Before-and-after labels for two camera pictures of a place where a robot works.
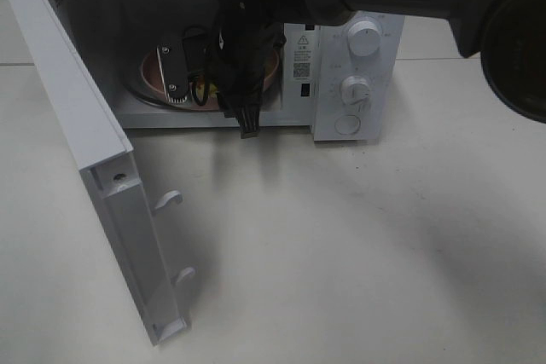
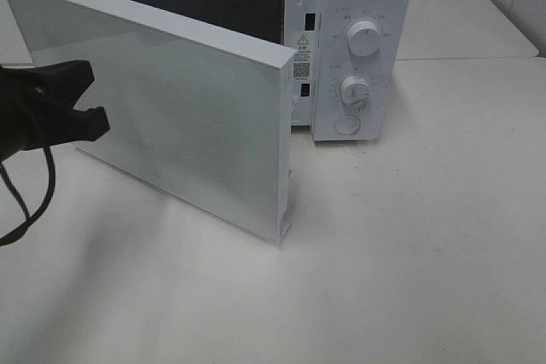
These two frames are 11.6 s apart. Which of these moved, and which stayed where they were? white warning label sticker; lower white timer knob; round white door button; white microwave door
Moved: white microwave door
Stayed: lower white timer knob; round white door button; white warning label sticker
